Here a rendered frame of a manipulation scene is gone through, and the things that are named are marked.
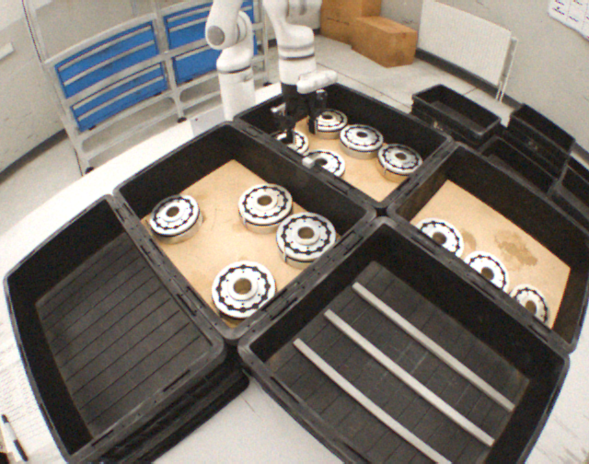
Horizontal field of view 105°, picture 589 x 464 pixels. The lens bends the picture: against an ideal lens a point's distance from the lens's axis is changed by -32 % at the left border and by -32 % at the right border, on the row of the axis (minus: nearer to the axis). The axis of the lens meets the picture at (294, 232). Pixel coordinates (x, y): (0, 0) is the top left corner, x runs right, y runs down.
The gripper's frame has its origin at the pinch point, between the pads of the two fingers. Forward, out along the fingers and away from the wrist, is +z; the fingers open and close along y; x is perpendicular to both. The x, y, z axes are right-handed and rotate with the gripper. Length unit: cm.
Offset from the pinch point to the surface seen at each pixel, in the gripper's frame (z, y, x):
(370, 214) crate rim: -4.1, 9.7, 29.3
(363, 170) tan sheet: 5.7, -5.7, 13.9
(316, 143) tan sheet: 5.1, -4.1, -0.3
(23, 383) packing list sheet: 16, 90, 5
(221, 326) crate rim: -4.8, 37.3, 30.8
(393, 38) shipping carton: 54, -226, -144
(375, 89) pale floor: 88, -171, -119
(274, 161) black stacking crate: -2.5, 12.3, 7.0
